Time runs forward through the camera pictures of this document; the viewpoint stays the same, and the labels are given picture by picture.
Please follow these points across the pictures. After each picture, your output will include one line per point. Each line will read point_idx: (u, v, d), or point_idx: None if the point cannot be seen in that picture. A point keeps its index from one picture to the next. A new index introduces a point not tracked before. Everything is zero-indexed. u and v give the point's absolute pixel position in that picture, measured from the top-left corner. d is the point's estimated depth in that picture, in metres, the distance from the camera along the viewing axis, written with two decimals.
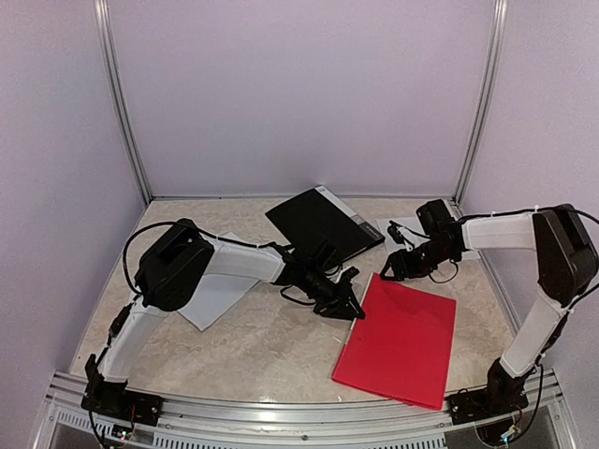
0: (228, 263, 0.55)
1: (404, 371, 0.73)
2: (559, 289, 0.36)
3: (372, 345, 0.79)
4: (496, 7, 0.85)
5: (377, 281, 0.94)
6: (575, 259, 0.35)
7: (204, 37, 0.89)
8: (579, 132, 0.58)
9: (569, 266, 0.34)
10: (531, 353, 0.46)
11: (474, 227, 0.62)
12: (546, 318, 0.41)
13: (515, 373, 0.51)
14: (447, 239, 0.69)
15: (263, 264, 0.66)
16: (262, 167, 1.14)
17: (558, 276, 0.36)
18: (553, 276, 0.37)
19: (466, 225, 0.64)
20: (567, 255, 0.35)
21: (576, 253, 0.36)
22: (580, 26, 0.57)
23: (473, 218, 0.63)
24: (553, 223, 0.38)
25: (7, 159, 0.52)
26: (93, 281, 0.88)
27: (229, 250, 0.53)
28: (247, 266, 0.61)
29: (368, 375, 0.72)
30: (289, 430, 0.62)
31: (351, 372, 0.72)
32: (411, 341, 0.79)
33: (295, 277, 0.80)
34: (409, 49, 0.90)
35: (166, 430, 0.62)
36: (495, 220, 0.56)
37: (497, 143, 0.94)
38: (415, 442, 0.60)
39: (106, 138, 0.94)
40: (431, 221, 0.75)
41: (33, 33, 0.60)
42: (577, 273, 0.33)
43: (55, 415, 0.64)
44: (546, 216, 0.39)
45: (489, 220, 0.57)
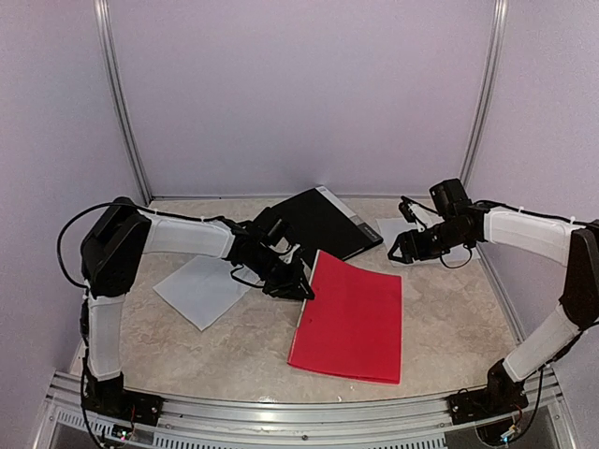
0: (172, 241, 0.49)
1: (355, 352, 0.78)
2: (581, 313, 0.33)
3: (325, 328, 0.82)
4: (496, 8, 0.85)
5: (324, 260, 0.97)
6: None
7: (205, 36, 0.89)
8: (580, 132, 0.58)
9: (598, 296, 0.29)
10: (535, 361, 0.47)
11: (491, 221, 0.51)
12: (557, 332, 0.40)
13: (517, 377, 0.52)
14: (465, 224, 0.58)
15: (216, 238, 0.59)
16: (262, 167, 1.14)
17: (584, 301, 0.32)
18: (577, 299, 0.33)
19: (488, 216, 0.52)
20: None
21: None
22: (579, 28, 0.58)
23: (496, 209, 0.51)
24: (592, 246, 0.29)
25: (9, 157, 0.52)
26: None
27: (170, 225, 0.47)
28: (197, 241, 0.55)
29: (323, 358, 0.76)
30: (288, 429, 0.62)
31: (307, 357, 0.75)
32: (361, 322, 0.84)
33: (254, 256, 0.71)
34: (409, 49, 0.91)
35: (166, 430, 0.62)
36: (519, 216, 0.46)
37: (498, 143, 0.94)
38: (415, 442, 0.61)
39: (106, 137, 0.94)
40: (447, 202, 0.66)
41: (34, 30, 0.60)
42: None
43: (55, 415, 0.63)
44: (584, 236, 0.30)
45: (516, 216, 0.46)
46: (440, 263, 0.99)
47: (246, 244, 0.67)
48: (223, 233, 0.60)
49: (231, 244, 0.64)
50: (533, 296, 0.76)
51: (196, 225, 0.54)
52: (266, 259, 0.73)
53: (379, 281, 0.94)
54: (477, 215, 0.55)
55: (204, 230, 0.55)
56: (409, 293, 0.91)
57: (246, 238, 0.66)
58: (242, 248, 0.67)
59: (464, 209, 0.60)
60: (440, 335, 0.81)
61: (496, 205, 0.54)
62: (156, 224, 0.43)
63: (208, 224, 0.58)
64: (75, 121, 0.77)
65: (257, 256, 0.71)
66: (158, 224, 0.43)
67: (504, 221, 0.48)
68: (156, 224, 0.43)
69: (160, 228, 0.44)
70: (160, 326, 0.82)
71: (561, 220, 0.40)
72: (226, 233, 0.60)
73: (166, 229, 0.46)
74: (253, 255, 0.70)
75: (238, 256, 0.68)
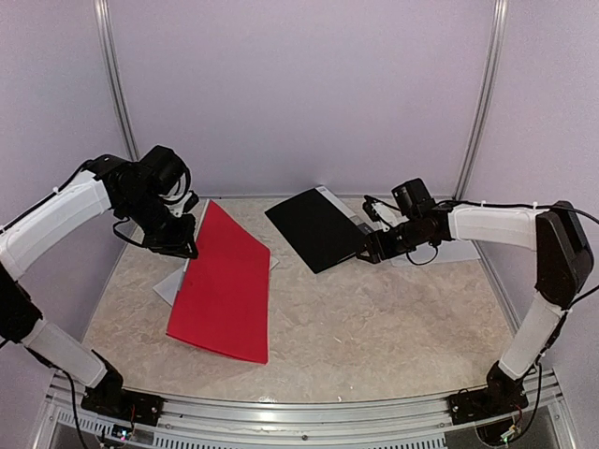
0: (38, 244, 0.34)
1: (229, 324, 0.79)
2: (559, 293, 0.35)
3: (206, 300, 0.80)
4: (496, 7, 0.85)
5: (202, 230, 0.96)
6: (576, 263, 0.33)
7: (204, 36, 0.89)
8: (580, 131, 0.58)
9: (570, 271, 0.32)
10: (531, 354, 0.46)
11: (455, 219, 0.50)
12: (544, 319, 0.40)
13: (516, 375, 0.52)
14: (430, 226, 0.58)
15: (89, 203, 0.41)
16: (262, 166, 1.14)
17: (556, 282, 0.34)
18: (548, 281, 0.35)
19: (452, 215, 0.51)
20: (569, 260, 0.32)
21: (576, 255, 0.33)
22: (580, 29, 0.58)
23: (460, 206, 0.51)
24: (556, 225, 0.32)
25: (9, 156, 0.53)
26: (93, 280, 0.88)
27: (24, 236, 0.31)
28: (66, 223, 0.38)
29: (201, 329, 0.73)
30: (288, 430, 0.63)
31: (185, 326, 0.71)
32: (239, 295, 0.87)
33: (137, 207, 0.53)
34: (409, 49, 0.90)
35: (166, 430, 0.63)
36: (485, 210, 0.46)
37: (498, 143, 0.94)
38: (415, 442, 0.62)
39: (105, 137, 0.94)
40: (411, 205, 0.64)
41: (32, 31, 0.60)
42: (575, 273, 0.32)
43: (55, 415, 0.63)
44: (547, 217, 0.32)
45: (478, 210, 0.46)
46: (440, 263, 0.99)
47: (126, 181, 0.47)
48: (90, 188, 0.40)
49: (107, 192, 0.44)
50: None
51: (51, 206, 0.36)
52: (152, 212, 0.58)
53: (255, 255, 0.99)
54: (442, 215, 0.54)
55: (65, 201, 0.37)
56: (410, 293, 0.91)
57: (123, 170, 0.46)
58: (124, 186, 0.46)
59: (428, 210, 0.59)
60: (441, 334, 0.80)
61: (459, 203, 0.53)
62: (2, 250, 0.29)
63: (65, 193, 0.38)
64: (74, 121, 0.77)
65: (141, 208, 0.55)
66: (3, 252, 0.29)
67: (467, 217, 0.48)
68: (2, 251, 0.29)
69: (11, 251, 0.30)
70: (159, 325, 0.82)
71: (521, 207, 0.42)
72: (93, 187, 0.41)
73: (20, 244, 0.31)
74: (138, 204, 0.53)
75: (125, 201, 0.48)
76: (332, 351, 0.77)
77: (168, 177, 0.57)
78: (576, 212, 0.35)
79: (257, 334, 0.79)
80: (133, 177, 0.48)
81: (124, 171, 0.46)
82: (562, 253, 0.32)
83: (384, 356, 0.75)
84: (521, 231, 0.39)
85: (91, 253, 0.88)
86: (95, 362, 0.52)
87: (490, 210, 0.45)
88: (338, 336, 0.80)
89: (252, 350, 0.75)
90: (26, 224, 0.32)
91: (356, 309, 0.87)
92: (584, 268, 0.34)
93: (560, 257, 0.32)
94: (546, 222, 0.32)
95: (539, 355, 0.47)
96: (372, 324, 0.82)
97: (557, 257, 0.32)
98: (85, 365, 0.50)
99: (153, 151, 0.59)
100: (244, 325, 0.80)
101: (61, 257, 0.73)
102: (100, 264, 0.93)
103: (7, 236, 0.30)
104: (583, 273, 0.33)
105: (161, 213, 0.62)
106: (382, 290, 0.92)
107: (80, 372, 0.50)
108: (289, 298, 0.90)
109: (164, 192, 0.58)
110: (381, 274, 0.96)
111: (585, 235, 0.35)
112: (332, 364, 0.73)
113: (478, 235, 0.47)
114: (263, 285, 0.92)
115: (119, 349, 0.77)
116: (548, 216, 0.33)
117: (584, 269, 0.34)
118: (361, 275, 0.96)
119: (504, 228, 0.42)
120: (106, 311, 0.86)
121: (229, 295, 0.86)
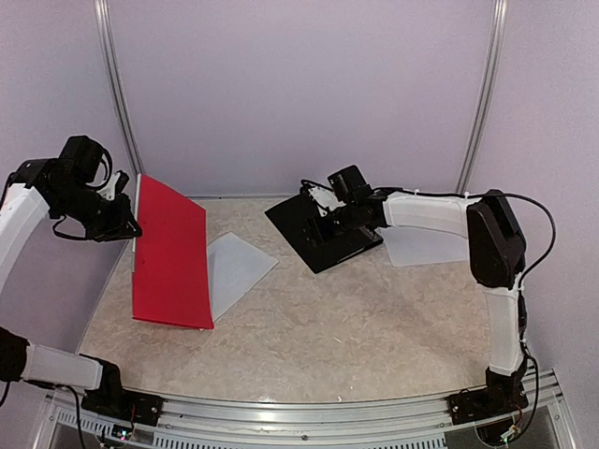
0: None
1: (183, 296, 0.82)
2: (493, 276, 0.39)
3: (163, 274, 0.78)
4: (496, 8, 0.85)
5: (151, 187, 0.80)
6: (506, 249, 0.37)
7: (204, 36, 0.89)
8: (580, 131, 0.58)
9: (502, 257, 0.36)
10: (511, 344, 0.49)
11: (389, 207, 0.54)
12: (504, 307, 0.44)
13: (509, 369, 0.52)
14: (366, 214, 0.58)
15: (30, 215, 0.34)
16: (261, 166, 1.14)
17: (490, 267, 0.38)
18: (483, 266, 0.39)
19: (387, 204, 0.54)
20: (500, 248, 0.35)
21: (505, 242, 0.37)
22: (579, 29, 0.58)
23: (393, 195, 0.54)
24: (488, 217, 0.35)
25: (10, 155, 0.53)
26: (94, 279, 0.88)
27: None
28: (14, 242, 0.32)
29: (163, 305, 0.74)
30: (289, 430, 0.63)
31: (147, 305, 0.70)
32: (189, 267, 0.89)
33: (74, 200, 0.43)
34: (409, 49, 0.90)
35: (166, 430, 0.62)
36: (418, 198, 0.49)
37: (498, 143, 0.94)
38: (415, 442, 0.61)
39: (105, 137, 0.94)
40: (345, 191, 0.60)
41: (32, 31, 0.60)
42: (507, 259, 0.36)
43: (55, 415, 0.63)
44: (477, 210, 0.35)
45: (413, 200, 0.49)
46: (440, 263, 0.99)
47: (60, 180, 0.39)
48: (26, 197, 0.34)
49: (42, 195, 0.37)
50: (534, 296, 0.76)
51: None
52: (91, 205, 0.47)
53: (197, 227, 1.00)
54: (377, 203, 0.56)
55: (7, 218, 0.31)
56: (410, 293, 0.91)
57: (51, 167, 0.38)
58: (59, 182, 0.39)
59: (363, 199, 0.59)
60: (441, 335, 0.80)
61: (394, 191, 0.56)
62: None
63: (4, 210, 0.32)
64: (74, 121, 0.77)
65: (80, 201, 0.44)
66: None
67: (402, 205, 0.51)
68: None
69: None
70: (159, 325, 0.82)
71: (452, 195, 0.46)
72: (26, 195, 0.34)
73: None
74: (73, 198, 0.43)
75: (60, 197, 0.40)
76: (332, 351, 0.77)
77: (91, 165, 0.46)
78: (504, 197, 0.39)
79: (203, 301, 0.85)
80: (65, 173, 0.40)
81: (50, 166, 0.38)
82: (494, 242, 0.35)
83: (384, 356, 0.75)
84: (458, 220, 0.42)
85: (91, 253, 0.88)
86: (93, 364, 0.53)
87: (424, 198, 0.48)
88: (338, 336, 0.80)
89: (202, 317, 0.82)
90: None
91: (356, 309, 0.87)
92: (514, 253, 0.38)
93: (491, 246, 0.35)
94: (478, 215, 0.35)
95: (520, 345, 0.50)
96: (372, 324, 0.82)
97: (489, 246, 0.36)
98: (83, 369, 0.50)
99: (70, 139, 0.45)
100: (193, 296, 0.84)
101: (61, 257, 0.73)
102: (100, 264, 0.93)
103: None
104: (514, 257, 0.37)
105: (91, 203, 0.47)
106: (382, 290, 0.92)
107: (82, 380, 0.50)
108: (289, 298, 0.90)
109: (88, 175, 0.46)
110: (381, 274, 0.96)
111: (515, 220, 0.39)
112: (332, 364, 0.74)
113: (409, 221, 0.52)
114: (202, 260, 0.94)
115: (119, 349, 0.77)
116: (480, 209, 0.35)
117: (514, 253, 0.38)
118: (361, 275, 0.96)
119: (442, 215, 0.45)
120: (106, 311, 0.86)
121: (181, 269, 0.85)
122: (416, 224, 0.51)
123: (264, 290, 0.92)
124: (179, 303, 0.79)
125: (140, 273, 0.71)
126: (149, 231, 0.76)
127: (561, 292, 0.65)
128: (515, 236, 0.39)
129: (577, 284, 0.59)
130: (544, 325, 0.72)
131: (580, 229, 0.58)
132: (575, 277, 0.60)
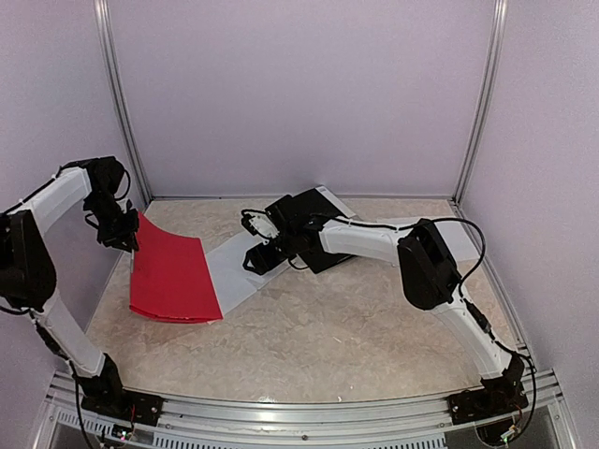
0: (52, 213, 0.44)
1: (184, 300, 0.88)
2: (430, 298, 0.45)
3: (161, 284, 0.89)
4: (496, 8, 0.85)
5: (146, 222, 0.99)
6: (436, 276, 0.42)
7: (204, 36, 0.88)
8: (580, 132, 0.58)
9: (431, 284, 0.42)
10: (483, 345, 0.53)
11: (327, 236, 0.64)
12: (458, 317, 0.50)
13: (498, 370, 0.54)
14: (304, 241, 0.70)
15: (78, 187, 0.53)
16: (261, 166, 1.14)
17: (424, 292, 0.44)
18: (417, 291, 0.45)
19: (324, 234, 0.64)
20: (431, 276, 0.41)
21: (435, 268, 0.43)
22: (580, 29, 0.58)
23: (329, 225, 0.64)
24: (417, 251, 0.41)
25: (11, 156, 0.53)
26: (94, 279, 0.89)
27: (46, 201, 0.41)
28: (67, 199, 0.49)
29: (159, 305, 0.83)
30: (289, 430, 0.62)
31: (142, 301, 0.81)
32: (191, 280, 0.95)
33: (100, 201, 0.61)
34: (409, 49, 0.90)
35: (166, 430, 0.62)
36: (352, 228, 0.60)
37: (498, 143, 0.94)
38: (415, 442, 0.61)
39: (105, 137, 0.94)
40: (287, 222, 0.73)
41: (33, 31, 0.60)
42: (437, 284, 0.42)
43: (55, 415, 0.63)
44: (407, 246, 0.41)
45: (348, 230, 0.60)
46: None
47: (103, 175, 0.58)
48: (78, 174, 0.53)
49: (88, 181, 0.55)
50: (533, 296, 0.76)
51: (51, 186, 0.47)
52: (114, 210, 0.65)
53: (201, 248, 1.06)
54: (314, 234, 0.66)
55: (64, 183, 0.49)
56: None
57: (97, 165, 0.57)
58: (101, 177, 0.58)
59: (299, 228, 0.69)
60: (441, 335, 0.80)
61: (328, 220, 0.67)
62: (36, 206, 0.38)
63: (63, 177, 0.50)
64: (74, 121, 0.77)
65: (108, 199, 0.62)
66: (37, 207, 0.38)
67: (339, 235, 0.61)
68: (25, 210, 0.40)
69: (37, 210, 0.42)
70: (159, 325, 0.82)
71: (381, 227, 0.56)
72: (78, 174, 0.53)
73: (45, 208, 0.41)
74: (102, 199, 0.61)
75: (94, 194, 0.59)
76: (333, 351, 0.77)
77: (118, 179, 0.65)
78: (432, 226, 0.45)
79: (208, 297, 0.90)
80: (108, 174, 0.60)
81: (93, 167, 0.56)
82: (425, 273, 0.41)
83: (384, 356, 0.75)
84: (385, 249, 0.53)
85: (91, 253, 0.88)
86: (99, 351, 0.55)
87: (357, 229, 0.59)
88: (338, 336, 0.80)
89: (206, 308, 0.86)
90: (41, 196, 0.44)
91: (356, 309, 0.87)
92: (443, 276, 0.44)
93: (422, 275, 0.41)
94: (409, 251, 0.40)
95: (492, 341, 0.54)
96: (372, 324, 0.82)
97: (420, 276, 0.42)
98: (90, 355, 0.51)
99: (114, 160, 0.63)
100: (197, 299, 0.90)
101: (62, 257, 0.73)
102: (100, 265, 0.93)
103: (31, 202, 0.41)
104: (443, 281, 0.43)
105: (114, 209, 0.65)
106: (382, 290, 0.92)
107: (85, 359, 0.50)
108: (289, 298, 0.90)
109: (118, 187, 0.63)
110: (381, 274, 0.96)
111: (445, 245, 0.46)
112: (332, 364, 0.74)
113: (343, 246, 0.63)
114: (205, 275, 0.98)
115: (118, 349, 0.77)
116: (410, 244, 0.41)
117: (443, 277, 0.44)
118: (361, 275, 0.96)
119: (372, 246, 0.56)
120: (106, 311, 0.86)
121: (180, 281, 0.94)
122: (350, 249, 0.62)
123: (264, 290, 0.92)
124: (184, 302, 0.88)
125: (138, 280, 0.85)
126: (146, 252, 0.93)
127: (560, 292, 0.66)
128: (445, 259, 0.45)
129: (577, 284, 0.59)
130: (543, 324, 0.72)
131: (581, 229, 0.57)
132: (575, 277, 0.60)
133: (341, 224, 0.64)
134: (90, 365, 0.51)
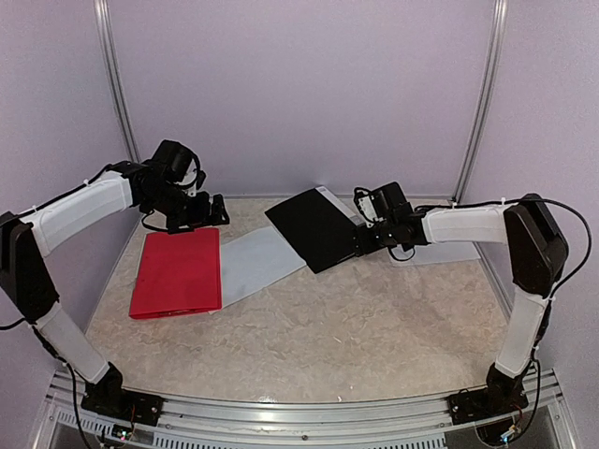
0: (67, 226, 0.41)
1: (186, 294, 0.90)
2: (536, 282, 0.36)
3: (163, 284, 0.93)
4: (496, 8, 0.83)
5: (153, 238, 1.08)
6: (549, 251, 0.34)
7: (203, 36, 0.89)
8: (580, 131, 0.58)
9: (545, 259, 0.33)
10: (523, 347, 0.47)
11: (432, 222, 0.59)
12: (532, 311, 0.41)
13: (514, 372, 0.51)
14: (407, 231, 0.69)
15: (115, 196, 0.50)
16: (261, 166, 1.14)
17: (533, 271, 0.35)
18: (525, 269, 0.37)
19: (426, 219, 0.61)
20: (541, 250, 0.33)
21: (548, 245, 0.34)
22: (581, 30, 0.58)
23: (433, 211, 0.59)
24: (526, 218, 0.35)
25: (11, 156, 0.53)
26: (94, 280, 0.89)
27: (55, 216, 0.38)
28: (97, 209, 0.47)
29: (159, 303, 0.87)
30: (289, 430, 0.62)
31: (143, 305, 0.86)
32: (195, 275, 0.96)
33: (163, 195, 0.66)
34: (408, 49, 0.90)
35: (166, 430, 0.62)
36: (455, 211, 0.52)
37: (498, 144, 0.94)
38: (415, 442, 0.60)
39: (105, 137, 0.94)
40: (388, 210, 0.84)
41: (32, 33, 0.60)
42: (551, 264, 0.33)
43: (55, 415, 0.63)
44: (515, 210, 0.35)
45: (450, 212, 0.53)
46: (440, 263, 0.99)
47: (147, 181, 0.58)
48: (114, 184, 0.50)
49: (131, 190, 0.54)
50: None
51: (80, 195, 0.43)
52: (175, 196, 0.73)
53: (208, 243, 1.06)
54: (416, 221, 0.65)
55: (95, 195, 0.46)
56: (410, 293, 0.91)
57: (143, 173, 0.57)
58: (145, 186, 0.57)
59: (404, 219, 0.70)
60: (441, 334, 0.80)
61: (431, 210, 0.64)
62: (37, 224, 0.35)
63: (94, 186, 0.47)
64: (74, 121, 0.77)
65: (157, 199, 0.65)
66: (40, 224, 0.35)
67: (441, 220, 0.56)
68: (38, 225, 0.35)
69: (49, 225, 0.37)
70: (159, 325, 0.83)
71: (491, 204, 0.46)
72: (117, 184, 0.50)
73: (51, 223, 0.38)
74: (160, 195, 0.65)
75: (143, 198, 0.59)
76: (332, 351, 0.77)
77: (179, 166, 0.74)
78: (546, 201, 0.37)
79: (215, 288, 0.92)
80: (153, 176, 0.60)
81: (144, 174, 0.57)
82: (535, 241, 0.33)
83: (384, 356, 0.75)
84: (489, 227, 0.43)
85: (92, 254, 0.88)
86: (97, 365, 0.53)
87: (460, 210, 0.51)
88: (338, 336, 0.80)
89: (211, 299, 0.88)
90: (59, 206, 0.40)
91: (356, 309, 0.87)
92: (560, 257, 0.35)
93: (533, 247, 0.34)
94: (516, 214, 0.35)
95: (533, 350, 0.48)
96: (372, 324, 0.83)
97: (530, 246, 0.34)
98: (90, 358, 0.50)
99: (162, 146, 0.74)
100: (198, 291, 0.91)
101: (62, 257, 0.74)
102: (101, 265, 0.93)
103: (43, 213, 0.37)
104: (559, 262, 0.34)
105: (178, 196, 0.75)
106: (382, 290, 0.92)
107: (81, 363, 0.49)
108: (289, 298, 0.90)
109: (176, 178, 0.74)
110: (381, 274, 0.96)
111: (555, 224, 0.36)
112: (332, 364, 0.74)
113: (448, 235, 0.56)
114: (211, 269, 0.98)
115: (119, 348, 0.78)
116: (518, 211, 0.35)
117: (560, 258, 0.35)
118: (361, 275, 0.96)
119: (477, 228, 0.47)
120: (107, 311, 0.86)
121: (184, 278, 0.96)
122: (454, 238, 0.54)
123: (264, 290, 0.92)
124: (190, 295, 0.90)
125: (142, 287, 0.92)
126: (153, 263, 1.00)
127: (560, 292, 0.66)
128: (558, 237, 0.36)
129: (577, 285, 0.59)
130: None
131: (580, 230, 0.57)
132: (576, 278, 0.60)
133: (445, 209, 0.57)
134: (82, 370, 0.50)
